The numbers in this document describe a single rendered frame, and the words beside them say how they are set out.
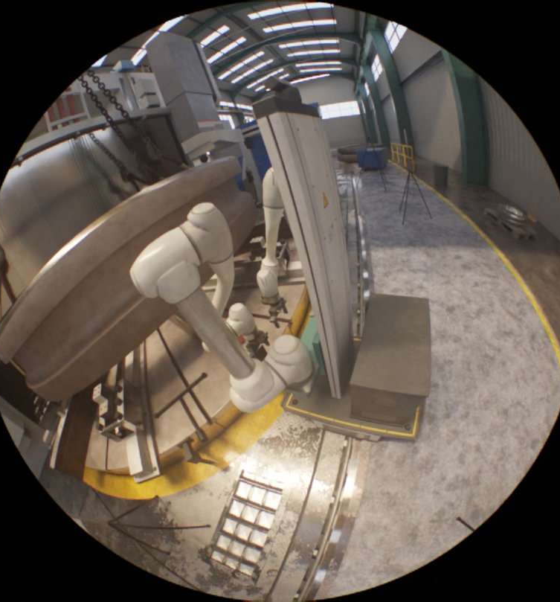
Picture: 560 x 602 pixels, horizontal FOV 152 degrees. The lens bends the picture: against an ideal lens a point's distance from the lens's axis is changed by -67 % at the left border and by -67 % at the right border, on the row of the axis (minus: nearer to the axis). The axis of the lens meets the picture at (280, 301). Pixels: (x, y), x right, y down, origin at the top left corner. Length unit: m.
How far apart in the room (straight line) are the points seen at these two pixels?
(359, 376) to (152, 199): 1.63
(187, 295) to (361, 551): 1.78
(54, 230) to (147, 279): 4.06
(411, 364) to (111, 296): 1.88
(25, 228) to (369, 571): 5.63
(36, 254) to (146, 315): 3.20
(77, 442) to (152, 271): 2.49
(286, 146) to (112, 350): 1.67
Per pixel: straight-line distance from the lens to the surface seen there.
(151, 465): 1.88
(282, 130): 0.51
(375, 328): 1.04
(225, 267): 0.70
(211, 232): 0.59
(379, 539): 1.75
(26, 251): 4.45
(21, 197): 4.75
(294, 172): 0.51
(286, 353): 0.83
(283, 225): 3.24
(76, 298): 1.78
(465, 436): 1.90
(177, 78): 5.91
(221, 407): 1.67
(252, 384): 0.79
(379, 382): 0.89
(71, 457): 2.82
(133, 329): 1.68
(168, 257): 0.56
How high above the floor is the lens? 1.65
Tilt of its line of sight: 39 degrees down
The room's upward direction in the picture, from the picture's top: 21 degrees counter-clockwise
